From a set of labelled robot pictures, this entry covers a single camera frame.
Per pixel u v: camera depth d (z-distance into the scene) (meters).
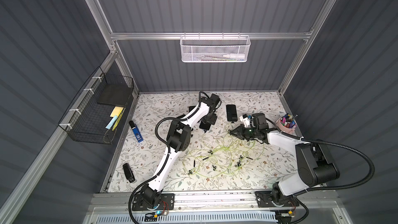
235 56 0.89
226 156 0.89
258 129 0.72
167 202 0.73
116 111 0.77
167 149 0.64
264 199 0.74
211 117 0.92
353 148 0.41
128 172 0.79
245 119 0.87
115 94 0.83
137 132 0.96
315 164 0.45
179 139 0.65
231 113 1.09
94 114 0.72
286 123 0.87
